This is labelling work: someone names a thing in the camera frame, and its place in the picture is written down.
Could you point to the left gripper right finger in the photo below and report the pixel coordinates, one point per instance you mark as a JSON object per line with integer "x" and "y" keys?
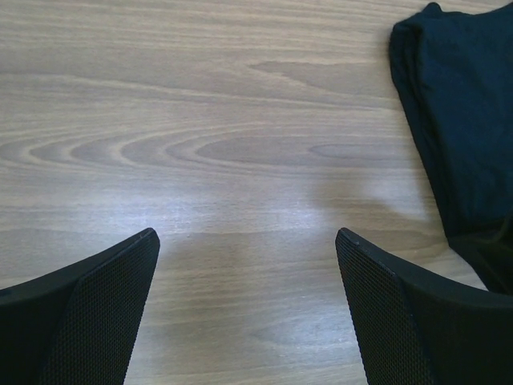
{"x": 414, "y": 326}

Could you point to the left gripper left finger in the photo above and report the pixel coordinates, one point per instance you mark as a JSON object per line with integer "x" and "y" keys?
{"x": 78, "y": 324}

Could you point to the black t-shirt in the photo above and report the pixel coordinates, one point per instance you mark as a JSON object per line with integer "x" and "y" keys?
{"x": 453, "y": 74}

